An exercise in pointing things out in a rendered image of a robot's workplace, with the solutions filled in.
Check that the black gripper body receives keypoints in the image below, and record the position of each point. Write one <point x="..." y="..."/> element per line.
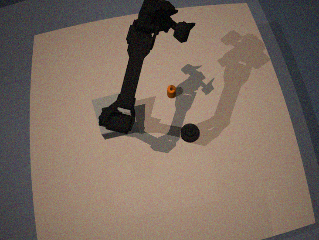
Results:
<point x="181" y="29"/>

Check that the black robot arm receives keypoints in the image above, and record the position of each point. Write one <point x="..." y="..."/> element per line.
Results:
<point x="140" y="42"/>

